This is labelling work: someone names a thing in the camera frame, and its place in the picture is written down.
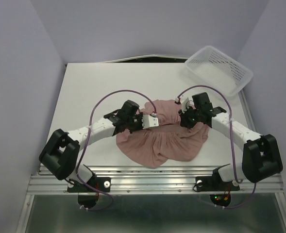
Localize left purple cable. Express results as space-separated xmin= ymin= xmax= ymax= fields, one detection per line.
xmin=75 ymin=90 xmax=158 ymax=211

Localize purple cable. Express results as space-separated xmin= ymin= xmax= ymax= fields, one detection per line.
xmin=75 ymin=90 xmax=158 ymax=211
xmin=175 ymin=84 xmax=257 ymax=209

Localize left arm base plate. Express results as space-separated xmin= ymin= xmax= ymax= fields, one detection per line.
xmin=67 ymin=177 xmax=111 ymax=193

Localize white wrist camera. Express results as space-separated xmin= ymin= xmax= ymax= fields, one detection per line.
xmin=180 ymin=97 xmax=194 ymax=112
xmin=142 ymin=115 xmax=159 ymax=129

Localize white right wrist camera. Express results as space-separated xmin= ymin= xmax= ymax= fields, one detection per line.
xmin=180 ymin=97 xmax=194 ymax=112

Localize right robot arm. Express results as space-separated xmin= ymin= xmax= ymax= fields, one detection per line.
xmin=175 ymin=92 xmax=283 ymax=192

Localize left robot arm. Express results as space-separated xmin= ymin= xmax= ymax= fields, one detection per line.
xmin=39 ymin=100 xmax=143 ymax=191

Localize aluminium rail frame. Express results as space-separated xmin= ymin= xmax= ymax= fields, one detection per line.
xmin=16 ymin=89 xmax=286 ymax=233

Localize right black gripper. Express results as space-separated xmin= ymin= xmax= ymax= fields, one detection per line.
xmin=178 ymin=104 xmax=202 ymax=129

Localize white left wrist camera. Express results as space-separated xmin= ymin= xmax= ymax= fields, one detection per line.
xmin=142 ymin=115 xmax=159 ymax=129

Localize white plastic basket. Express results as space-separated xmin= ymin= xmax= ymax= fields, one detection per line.
xmin=185 ymin=46 xmax=253 ymax=97

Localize pink skirt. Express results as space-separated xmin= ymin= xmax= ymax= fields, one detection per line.
xmin=116 ymin=100 xmax=210 ymax=168

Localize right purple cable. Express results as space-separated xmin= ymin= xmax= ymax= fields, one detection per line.
xmin=175 ymin=84 xmax=257 ymax=209

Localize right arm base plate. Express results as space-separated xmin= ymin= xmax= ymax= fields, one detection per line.
xmin=193 ymin=176 xmax=240 ymax=193

